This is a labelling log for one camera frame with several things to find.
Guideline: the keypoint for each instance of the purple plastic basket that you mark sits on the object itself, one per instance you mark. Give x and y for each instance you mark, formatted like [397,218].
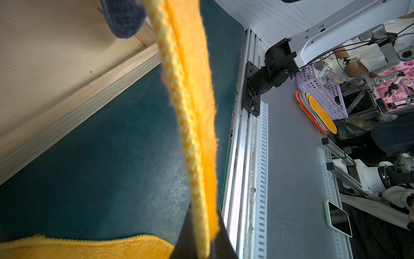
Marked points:
[329,98]

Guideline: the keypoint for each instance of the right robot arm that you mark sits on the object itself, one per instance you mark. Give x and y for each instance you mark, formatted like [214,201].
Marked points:
[286,56]

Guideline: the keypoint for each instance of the yellow insole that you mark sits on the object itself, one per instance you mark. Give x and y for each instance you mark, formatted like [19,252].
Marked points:
[182,42]
[41,247]

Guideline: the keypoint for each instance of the dark grey insole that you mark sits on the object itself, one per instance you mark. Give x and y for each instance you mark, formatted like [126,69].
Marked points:
[124,17]

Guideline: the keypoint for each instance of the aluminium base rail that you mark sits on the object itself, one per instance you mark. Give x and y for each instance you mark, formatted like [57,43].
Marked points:
[237,208]

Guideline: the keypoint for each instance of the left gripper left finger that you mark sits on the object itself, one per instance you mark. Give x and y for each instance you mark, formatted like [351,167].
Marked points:
[186,244]

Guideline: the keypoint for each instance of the stack of spare insoles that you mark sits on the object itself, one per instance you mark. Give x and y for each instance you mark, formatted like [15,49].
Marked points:
[320,118]

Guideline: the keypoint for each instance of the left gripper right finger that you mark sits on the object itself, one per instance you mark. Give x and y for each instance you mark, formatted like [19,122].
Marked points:
[221,247]

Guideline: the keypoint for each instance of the smartphone in green case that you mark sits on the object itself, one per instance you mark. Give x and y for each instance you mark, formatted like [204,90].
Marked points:
[337,219]

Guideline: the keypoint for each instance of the wooden clothes rack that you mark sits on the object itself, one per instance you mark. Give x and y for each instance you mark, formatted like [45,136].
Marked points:
[60,64]

